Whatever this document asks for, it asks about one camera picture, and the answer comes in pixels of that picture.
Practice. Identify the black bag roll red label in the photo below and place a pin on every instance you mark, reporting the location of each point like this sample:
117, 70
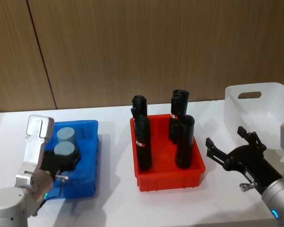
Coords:
144, 151
178, 104

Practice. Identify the grey bag roll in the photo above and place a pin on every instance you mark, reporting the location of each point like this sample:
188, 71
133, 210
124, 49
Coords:
66, 135
65, 148

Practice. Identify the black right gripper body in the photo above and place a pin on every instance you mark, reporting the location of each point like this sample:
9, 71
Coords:
248, 160

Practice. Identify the white plastic basket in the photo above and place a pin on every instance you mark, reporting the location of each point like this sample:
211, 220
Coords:
255, 118

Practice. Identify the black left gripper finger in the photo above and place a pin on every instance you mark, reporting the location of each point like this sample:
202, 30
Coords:
69, 166
78, 158

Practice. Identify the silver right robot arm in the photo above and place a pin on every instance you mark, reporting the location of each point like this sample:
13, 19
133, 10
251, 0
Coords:
278, 196

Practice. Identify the blue plastic bin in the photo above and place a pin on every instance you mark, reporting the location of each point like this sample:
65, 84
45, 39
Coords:
87, 151

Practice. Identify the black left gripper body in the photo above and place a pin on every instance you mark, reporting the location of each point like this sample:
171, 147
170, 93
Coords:
48, 163

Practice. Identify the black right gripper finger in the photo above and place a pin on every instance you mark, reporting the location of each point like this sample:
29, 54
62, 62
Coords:
215, 152
253, 139

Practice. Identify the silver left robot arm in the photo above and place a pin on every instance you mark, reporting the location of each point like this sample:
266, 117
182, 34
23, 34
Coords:
32, 144

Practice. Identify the red plastic bin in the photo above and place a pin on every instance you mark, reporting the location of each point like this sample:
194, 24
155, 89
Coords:
163, 176

